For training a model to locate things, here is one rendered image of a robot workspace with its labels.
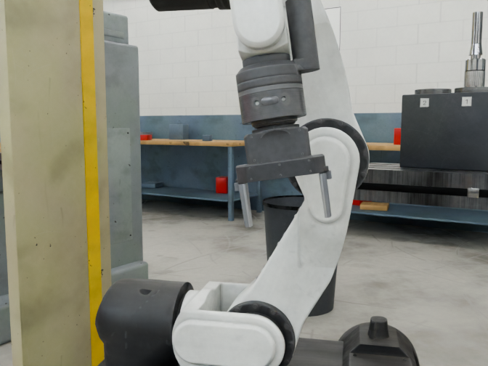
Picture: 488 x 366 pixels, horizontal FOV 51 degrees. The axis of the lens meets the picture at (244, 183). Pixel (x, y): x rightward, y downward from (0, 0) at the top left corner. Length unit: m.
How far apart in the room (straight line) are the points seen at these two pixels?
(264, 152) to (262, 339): 0.38
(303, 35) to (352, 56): 5.24
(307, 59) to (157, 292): 0.55
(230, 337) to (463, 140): 0.75
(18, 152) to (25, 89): 0.21
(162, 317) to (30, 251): 0.97
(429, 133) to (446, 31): 4.38
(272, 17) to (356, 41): 5.29
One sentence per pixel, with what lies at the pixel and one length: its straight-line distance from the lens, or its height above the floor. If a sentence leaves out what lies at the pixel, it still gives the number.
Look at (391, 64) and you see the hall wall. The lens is 5.80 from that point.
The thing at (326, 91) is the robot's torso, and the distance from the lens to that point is 0.89.
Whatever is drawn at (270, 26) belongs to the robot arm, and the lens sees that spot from 0.66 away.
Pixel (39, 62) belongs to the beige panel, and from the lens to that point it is 1.90.
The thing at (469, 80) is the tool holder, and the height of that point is 1.18.
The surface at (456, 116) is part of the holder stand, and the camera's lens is 1.35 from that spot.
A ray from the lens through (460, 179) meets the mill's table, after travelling 1.26.
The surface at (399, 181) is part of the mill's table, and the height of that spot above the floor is 0.93.
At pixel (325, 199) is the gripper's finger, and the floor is 0.97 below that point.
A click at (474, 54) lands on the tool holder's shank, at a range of 1.40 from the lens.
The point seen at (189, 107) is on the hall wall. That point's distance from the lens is 6.96.
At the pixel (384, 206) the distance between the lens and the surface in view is 5.20.
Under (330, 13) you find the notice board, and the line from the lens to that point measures 6.11.
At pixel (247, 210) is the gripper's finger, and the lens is 0.69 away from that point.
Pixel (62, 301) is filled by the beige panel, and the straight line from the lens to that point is 2.02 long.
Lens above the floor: 1.07
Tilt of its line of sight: 6 degrees down
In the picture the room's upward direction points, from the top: straight up
